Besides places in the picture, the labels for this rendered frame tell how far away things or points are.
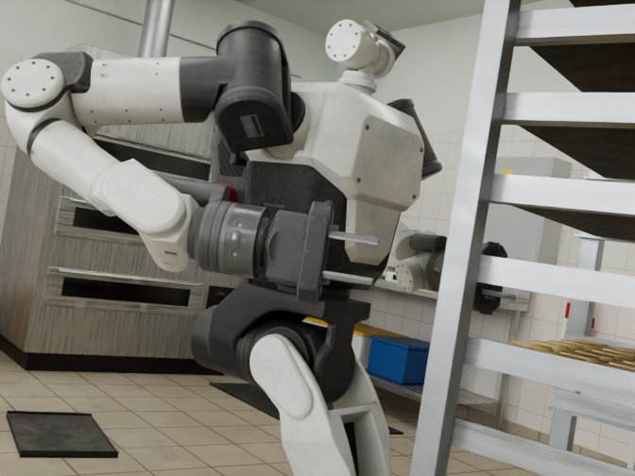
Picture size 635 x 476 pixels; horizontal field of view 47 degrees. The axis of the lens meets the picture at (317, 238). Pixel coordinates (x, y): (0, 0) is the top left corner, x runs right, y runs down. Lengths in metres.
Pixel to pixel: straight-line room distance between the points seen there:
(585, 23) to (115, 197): 0.55
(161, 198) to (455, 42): 5.31
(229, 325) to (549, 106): 0.65
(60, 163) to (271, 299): 0.40
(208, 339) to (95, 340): 3.78
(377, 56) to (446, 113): 4.73
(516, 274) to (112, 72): 0.58
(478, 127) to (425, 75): 5.41
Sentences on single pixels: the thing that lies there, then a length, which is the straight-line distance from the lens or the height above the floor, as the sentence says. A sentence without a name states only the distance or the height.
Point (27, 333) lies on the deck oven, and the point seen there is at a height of 0.24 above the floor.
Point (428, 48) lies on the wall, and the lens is 6.30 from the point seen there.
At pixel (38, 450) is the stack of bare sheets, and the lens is 3.37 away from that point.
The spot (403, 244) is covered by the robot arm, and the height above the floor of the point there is 1.08.
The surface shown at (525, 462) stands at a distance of 0.81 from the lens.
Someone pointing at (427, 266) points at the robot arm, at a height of 1.04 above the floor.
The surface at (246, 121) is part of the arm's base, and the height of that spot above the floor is 1.20.
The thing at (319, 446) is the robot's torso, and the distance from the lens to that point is 1.11.
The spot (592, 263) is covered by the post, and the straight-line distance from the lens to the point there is 1.22.
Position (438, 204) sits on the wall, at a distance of 5.79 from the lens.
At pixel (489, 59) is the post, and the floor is 1.27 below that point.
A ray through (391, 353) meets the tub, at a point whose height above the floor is 0.41.
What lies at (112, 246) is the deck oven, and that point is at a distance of 4.96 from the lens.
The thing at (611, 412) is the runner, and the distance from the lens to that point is 1.21.
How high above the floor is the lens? 1.05
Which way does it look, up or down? 1 degrees up
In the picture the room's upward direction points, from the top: 9 degrees clockwise
